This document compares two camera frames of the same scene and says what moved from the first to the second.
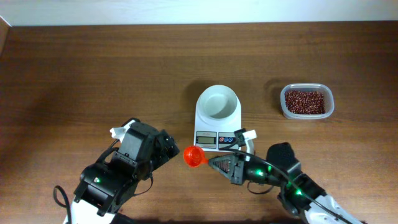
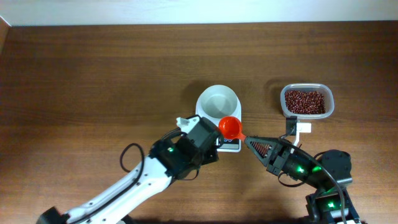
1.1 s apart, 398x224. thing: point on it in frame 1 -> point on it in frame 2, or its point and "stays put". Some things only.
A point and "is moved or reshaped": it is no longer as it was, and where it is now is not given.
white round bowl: x=218 y=102 stays put
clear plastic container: x=306 y=101 stays put
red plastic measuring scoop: x=194 y=156 is moved or reshaped
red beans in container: x=305 y=102 stays put
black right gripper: x=236 y=171 -> x=275 y=165
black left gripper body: x=157 y=157 -> x=208 y=156
